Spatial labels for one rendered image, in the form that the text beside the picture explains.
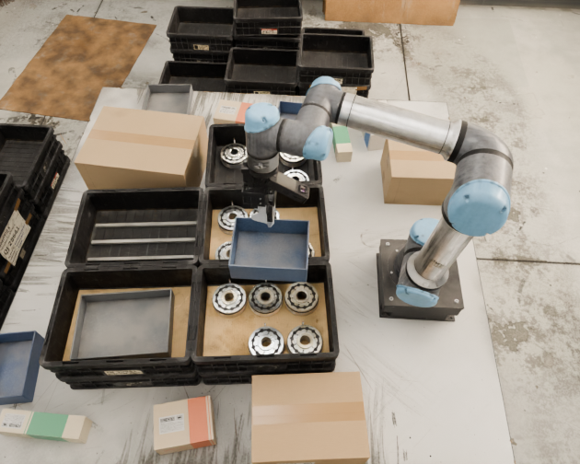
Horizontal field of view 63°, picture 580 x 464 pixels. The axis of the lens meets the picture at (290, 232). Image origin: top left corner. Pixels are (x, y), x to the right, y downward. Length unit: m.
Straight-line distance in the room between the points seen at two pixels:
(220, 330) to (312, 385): 0.32
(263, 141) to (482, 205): 0.47
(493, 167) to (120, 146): 1.30
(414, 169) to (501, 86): 2.04
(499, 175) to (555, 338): 1.70
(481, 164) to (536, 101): 2.70
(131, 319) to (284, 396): 0.52
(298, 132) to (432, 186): 0.90
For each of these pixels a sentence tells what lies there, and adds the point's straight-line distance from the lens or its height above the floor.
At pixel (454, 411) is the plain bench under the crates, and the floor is 0.70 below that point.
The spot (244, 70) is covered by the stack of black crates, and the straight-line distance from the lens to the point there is 2.97.
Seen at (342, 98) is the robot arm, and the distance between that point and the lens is 1.12.
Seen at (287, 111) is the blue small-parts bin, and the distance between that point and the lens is 2.19.
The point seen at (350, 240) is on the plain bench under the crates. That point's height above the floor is 0.70.
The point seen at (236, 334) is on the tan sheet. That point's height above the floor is 0.83.
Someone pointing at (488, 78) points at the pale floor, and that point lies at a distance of 3.81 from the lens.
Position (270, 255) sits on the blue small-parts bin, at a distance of 1.29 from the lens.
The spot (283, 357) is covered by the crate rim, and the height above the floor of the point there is 0.93.
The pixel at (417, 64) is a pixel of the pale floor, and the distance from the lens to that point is 3.77.
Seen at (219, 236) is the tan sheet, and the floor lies 0.83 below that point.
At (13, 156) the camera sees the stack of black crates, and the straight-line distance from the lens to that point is 2.80.
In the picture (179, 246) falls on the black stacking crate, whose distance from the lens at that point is 1.63.
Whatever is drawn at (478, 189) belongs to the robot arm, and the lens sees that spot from 1.02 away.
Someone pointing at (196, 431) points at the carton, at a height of 0.77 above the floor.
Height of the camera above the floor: 2.17
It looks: 56 degrees down
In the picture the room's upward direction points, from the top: 1 degrees clockwise
